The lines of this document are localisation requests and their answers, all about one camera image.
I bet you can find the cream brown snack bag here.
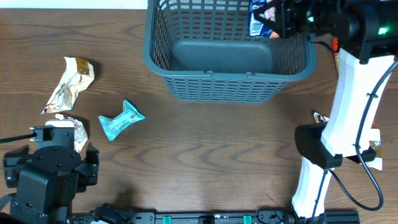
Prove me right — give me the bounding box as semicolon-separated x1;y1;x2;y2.
55;114;88;152

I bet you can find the teal snack wrapper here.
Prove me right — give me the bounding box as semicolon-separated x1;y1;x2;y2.
98;100;145;141

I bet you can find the cream crumpled snack bag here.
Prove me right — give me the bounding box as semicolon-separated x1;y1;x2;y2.
41;57;95;114

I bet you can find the orange cracker package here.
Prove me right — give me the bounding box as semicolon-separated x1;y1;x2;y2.
331;38;340;75

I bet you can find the colourful tissue pack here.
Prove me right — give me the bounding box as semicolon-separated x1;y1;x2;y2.
248;0;279;39

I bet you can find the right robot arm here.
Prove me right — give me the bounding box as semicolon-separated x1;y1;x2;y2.
249;0;397;223

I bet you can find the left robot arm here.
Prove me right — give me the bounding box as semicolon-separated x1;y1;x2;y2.
1;119;134;223

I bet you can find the cream snack bag right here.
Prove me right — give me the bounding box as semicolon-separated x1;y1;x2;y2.
311;110;382;170

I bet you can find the grey plastic basket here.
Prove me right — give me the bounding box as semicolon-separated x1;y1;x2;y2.
143;0;317;103

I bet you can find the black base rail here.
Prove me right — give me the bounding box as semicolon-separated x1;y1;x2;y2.
67;208;361;224

